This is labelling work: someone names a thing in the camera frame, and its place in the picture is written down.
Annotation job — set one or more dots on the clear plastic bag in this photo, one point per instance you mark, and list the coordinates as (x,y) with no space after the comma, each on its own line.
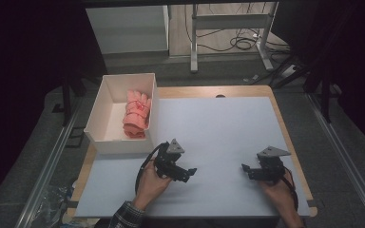
(52,205)

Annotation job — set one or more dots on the grey metal desk frame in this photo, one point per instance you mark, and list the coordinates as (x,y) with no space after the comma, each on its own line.
(231,21)

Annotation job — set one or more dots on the pink cloth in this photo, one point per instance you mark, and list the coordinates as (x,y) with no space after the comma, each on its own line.
(136,117)

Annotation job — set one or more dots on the person's left hand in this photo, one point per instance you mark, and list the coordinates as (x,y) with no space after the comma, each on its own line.
(152,186)

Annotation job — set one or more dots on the white cabinet panel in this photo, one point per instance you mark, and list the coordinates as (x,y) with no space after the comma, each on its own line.
(126,28)

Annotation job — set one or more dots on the aluminium floor rail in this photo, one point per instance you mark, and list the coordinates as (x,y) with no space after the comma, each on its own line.
(49,164)
(345,158)

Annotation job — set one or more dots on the white power strip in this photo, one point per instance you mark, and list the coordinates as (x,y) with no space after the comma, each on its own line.
(289,71)

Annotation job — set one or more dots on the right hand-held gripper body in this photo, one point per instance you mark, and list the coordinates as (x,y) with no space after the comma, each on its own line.
(271,163)

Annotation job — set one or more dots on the pale table cover sheet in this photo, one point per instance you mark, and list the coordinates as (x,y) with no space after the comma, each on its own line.
(221,133)

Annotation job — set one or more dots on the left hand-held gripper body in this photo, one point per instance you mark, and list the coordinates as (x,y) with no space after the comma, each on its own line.
(168,161)

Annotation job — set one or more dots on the black stand leg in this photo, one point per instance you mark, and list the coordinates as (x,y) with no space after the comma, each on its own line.
(324,91)
(66,101)

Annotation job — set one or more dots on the white box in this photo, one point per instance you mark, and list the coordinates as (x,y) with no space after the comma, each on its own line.
(107,95)

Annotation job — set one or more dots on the person's right hand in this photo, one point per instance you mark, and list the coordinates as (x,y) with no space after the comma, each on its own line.
(275,193)

